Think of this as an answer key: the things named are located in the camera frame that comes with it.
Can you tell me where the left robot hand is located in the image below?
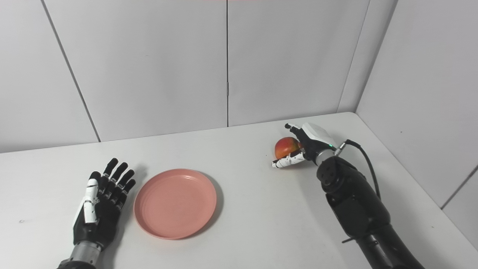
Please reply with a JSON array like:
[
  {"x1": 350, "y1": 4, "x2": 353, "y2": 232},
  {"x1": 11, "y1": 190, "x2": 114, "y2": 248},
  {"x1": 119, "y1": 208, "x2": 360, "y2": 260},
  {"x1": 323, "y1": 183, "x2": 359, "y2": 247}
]
[{"x1": 73, "y1": 158, "x2": 136, "y2": 251}]

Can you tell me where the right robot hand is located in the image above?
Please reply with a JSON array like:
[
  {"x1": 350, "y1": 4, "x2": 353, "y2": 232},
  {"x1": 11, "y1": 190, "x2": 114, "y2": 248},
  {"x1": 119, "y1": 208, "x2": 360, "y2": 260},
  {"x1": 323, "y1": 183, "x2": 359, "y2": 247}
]
[{"x1": 272, "y1": 122, "x2": 338, "y2": 168}]

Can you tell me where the red yellow pomegranate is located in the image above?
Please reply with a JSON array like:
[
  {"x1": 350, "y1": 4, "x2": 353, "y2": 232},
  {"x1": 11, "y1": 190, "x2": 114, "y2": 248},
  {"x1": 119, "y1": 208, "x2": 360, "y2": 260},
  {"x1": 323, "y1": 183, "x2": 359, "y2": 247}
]
[{"x1": 274, "y1": 137, "x2": 304, "y2": 159}]

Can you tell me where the pink round plate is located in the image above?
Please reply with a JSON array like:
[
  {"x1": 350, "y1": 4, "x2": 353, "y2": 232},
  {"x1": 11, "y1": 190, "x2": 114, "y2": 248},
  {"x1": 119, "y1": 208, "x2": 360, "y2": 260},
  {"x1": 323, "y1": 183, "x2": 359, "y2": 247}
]
[{"x1": 134, "y1": 168, "x2": 217, "y2": 239}]

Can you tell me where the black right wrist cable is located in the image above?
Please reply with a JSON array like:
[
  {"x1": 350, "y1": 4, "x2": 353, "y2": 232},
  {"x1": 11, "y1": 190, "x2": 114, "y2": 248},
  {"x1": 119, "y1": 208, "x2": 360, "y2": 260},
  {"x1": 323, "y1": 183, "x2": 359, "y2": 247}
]
[{"x1": 334, "y1": 139, "x2": 381, "y2": 200}]

